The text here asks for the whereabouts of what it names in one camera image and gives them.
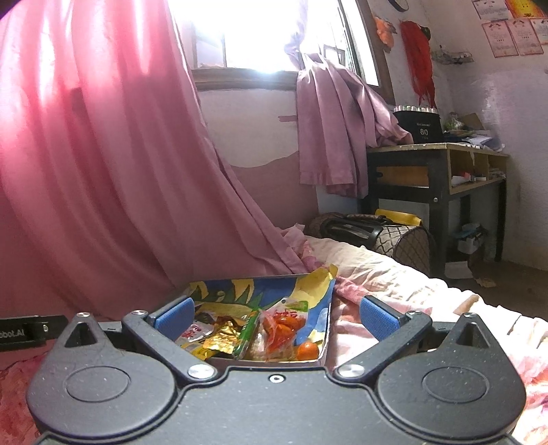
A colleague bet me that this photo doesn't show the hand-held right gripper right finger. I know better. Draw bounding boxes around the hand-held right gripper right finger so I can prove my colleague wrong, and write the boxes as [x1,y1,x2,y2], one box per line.
[332,295,491,388]

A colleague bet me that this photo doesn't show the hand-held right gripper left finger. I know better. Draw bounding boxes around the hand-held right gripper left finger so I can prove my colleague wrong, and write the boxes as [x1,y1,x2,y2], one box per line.
[60,296,220,388]

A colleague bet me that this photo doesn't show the yellow snack packet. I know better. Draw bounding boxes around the yellow snack packet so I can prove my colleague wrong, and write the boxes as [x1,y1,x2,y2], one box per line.
[184,342,219,360]

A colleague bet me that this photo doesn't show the grey cardboard box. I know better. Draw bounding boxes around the grey cardboard box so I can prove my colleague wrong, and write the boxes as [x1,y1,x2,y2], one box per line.
[182,274,339,369]

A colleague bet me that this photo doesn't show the gold foil snack packet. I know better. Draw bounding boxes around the gold foil snack packet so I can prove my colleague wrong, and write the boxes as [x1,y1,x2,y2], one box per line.
[201,317,247,356]

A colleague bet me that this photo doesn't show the green striped snack packet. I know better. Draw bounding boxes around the green striped snack packet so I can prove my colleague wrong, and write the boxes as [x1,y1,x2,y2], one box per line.
[233,308,261,360]

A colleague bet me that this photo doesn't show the small orange candy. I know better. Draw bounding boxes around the small orange candy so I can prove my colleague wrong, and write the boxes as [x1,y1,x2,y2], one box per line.
[295,341,321,361]

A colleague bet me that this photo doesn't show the clear packet of nut pieces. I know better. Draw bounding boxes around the clear packet of nut pieces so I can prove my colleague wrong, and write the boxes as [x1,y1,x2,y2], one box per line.
[246,334,296,361]

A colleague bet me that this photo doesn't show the orange red snack packet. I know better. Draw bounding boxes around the orange red snack packet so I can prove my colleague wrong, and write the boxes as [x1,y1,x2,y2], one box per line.
[259,300,309,356]

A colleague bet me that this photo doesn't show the floral bedsheet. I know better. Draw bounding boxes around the floral bedsheet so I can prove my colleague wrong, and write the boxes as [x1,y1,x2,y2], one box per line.
[0,235,548,445]

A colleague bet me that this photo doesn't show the cartoon printed paper lining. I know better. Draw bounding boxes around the cartoon printed paper lining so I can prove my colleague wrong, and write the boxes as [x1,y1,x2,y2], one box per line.
[184,264,339,343]

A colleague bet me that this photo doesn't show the white paper on floor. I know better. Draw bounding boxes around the white paper on floor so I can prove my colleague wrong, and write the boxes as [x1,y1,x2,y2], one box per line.
[445,261,474,280]

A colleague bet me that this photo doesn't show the yellow item on handbag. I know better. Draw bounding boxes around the yellow item on handbag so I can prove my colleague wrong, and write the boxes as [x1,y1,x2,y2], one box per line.
[374,209,424,227]

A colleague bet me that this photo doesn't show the cardboard scrap on floor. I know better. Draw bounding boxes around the cardboard scrap on floor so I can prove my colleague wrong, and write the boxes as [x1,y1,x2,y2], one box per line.
[469,252,497,287]

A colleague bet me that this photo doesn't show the plastic container under desk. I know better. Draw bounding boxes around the plastic container under desk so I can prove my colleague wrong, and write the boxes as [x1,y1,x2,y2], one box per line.
[454,222,489,255]

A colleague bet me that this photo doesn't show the dark wooden desk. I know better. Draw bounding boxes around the dark wooden desk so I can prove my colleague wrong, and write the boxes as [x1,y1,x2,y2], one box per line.
[366,143,510,279]

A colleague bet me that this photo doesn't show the small items in desk shelf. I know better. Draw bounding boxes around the small items in desk shelf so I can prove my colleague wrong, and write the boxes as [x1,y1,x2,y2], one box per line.
[449,171,489,185]

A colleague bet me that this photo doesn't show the pink curtain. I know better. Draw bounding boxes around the pink curtain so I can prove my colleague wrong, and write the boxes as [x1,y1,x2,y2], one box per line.
[0,0,317,326]

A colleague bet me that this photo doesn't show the mauve tied curtain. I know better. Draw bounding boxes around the mauve tied curtain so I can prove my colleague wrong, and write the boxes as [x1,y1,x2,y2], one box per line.
[285,40,414,198]

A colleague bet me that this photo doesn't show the black box with white print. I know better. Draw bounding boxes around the black box with white print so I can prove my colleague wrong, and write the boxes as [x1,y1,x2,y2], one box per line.
[393,109,444,145]

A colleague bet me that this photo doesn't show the pile of papers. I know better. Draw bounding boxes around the pile of papers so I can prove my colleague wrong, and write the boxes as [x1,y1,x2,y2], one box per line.
[445,135,506,151]

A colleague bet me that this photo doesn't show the brown cardboard piece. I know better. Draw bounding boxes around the brown cardboard piece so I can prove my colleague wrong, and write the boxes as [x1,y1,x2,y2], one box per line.
[458,112,484,131]

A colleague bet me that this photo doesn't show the red feather decoration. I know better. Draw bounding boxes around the red feather decoration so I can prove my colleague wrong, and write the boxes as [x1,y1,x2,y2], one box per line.
[400,19,437,107]

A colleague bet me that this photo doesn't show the window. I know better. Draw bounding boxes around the window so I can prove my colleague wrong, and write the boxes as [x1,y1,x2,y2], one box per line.
[169,0,395,92]

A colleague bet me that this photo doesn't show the orange wall decoration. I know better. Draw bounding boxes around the orange wall decoration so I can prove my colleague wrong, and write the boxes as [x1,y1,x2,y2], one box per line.
[372,15,395,54]

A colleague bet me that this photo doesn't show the pink wall certificate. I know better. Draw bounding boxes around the pink wall certificate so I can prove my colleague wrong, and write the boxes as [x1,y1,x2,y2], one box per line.
[531,17,548,46]
[482,19,514,58]
[509,18,538,56]

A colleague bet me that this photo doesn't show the white wall paper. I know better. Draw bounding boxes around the white wall paper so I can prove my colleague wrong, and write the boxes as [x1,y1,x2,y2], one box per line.
[471,0,510,20]

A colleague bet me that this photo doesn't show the red gold wall poster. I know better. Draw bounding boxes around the red gold wall poster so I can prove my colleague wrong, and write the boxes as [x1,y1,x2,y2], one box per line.
[505,0,548,18]

